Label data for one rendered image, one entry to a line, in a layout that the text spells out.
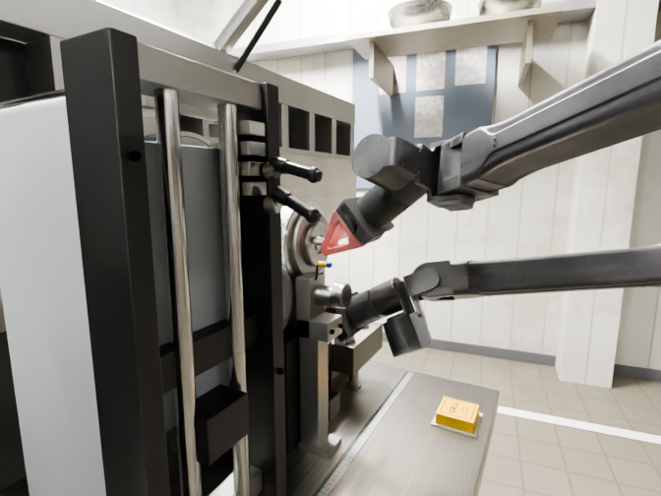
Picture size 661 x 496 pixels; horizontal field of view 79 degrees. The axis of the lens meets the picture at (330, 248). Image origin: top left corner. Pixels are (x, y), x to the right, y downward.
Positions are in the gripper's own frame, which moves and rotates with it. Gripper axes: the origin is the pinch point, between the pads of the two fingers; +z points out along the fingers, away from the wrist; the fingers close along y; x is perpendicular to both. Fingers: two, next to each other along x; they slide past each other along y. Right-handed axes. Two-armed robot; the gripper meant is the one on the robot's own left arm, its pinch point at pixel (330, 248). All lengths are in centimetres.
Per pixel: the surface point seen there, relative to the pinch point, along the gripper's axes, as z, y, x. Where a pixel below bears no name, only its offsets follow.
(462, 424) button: 6.5, 13.7, -38.7
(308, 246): 2.4, -1.4, 2.3
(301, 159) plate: 20, 51, 36
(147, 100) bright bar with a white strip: -10.4, -29.8, 15.9
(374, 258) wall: 116, 250, 14
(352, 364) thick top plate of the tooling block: 17.9, 11.2, -19.0
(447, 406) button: 8.8, 16.7, -35.8
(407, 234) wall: 81, 255, 13
